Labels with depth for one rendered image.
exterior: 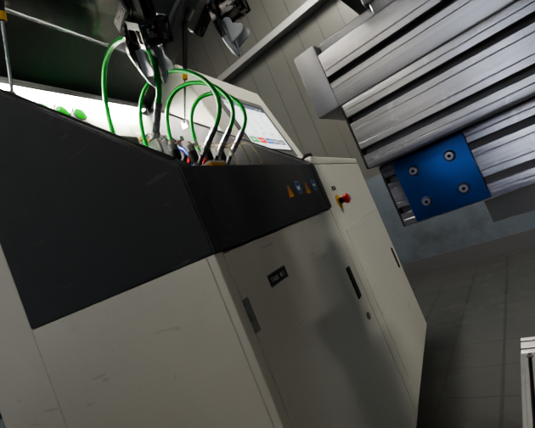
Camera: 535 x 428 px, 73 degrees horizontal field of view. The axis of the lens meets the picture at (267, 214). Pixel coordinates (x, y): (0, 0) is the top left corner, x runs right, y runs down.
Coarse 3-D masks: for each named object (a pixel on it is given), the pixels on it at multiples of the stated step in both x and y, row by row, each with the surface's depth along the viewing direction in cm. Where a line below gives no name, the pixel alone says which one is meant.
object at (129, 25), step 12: (132, 0) 72; (144, 0) 72; (132, 12) 75; (144, 12) 74; (132, 24) 74; (144, 24) 74; (156, 24) 75; (168, 24) 76; (132, 36) 78; (144, 36) 76; (156, 36) 77; (168, 36) 79; (144, 48) 76
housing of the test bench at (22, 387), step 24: (0, 264) 87; (0, 288) 89; (0, 312) 90; (24, 312) 86; (0, 336) 92; (24, 336) 87; (0, 360) 93; (24, 360) 88; (0, 384) 95; (24, 384) 89; (48, 384) 85; (0, 408) 96; (24, 408) 91; (48, 408) 86
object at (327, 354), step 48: (288, 240) 84; (336, 240) 112; (240, 288) 61; (288, 288) 75; (336, 288) 97; (288, 336) 68; (336, 336) 86; (288, 384) 63; (336, 384) 77; (384, 384) 100
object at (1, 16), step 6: (0, 0) 79; (0, 6) 79; (0, 12) 79; (0, 18) 79; (6, 18) 80; (0, 24) 80; (6, 42) 81; (6, 48) 81; (6, 54) 81; (6, 60) 81; (12, 78) 83; (12, 84) 82; (6, 90) 81; (12, 90) 83
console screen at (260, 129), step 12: (228, 108) 154; (252, 108) 179; (240, 120) 156; (252, 120) 168; (264, 120) 182; (252, 132) 158; (264, 132) 170; (276, 132) 184; (264, 144) 160; (276, 144) 172; (288, 144) 187
